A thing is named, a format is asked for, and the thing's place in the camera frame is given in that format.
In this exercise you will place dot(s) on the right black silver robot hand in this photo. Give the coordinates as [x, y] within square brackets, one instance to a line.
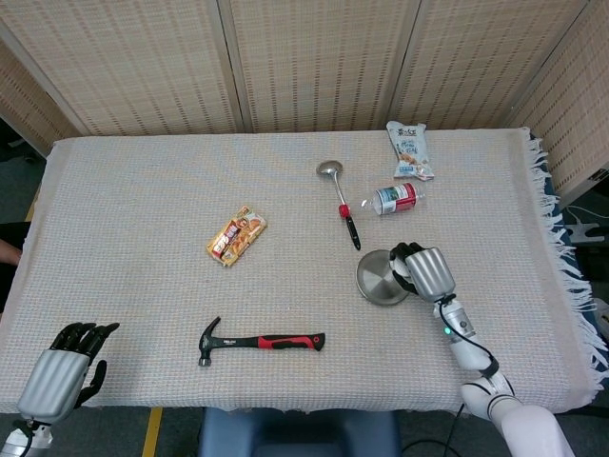
[430, 273]

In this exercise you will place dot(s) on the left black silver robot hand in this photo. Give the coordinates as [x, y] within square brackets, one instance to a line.
[50, 381]

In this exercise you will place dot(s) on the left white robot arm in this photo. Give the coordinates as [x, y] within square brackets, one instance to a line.
[16, 443]

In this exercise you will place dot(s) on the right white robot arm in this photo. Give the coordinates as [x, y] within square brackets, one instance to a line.
[523, 423]

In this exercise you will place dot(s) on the person forearm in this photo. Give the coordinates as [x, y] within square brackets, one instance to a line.
[9, 251]

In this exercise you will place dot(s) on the silver metal plate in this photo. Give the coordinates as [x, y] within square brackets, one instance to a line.
[376, 281]

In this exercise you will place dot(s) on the clear bottle red label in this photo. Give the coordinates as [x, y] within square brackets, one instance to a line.
[395, 198]

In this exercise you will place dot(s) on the white blue snack bag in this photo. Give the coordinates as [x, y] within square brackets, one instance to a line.
[409, 150]

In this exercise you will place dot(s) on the beige woven tablecloth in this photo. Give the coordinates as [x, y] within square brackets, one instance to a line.
[143, 285]

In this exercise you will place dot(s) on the grey metal stand base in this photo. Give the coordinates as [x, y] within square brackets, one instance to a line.
[587, 232]

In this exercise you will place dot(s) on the black red claw hammer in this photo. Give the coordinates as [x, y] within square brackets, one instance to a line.
[280, 341]

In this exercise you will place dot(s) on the yellow curry box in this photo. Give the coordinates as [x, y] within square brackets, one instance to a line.
[236, 236]

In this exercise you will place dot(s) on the bamboo folding screen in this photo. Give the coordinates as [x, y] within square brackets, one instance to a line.
[309, 62]

